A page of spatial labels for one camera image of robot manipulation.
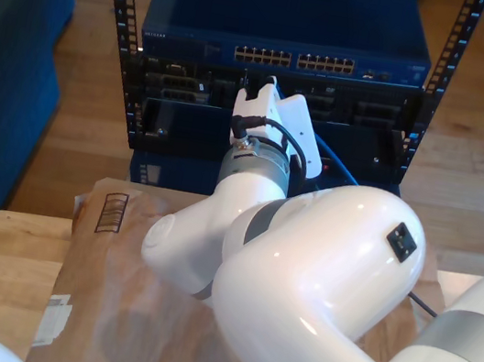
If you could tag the black rack server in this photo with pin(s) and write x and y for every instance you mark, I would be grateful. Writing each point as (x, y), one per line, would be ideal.
(184, 83)

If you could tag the brown paper mailer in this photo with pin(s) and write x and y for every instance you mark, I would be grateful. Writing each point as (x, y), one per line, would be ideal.
(120, 300)

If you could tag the white shipping label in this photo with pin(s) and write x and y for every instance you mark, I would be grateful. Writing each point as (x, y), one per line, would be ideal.
(53, 321)

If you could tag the blue network switch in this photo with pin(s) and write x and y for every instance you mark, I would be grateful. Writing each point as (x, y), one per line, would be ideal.
(288, 17)

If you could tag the black equipment rack frame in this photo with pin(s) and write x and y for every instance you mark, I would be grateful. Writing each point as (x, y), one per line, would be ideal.
(130, 78)

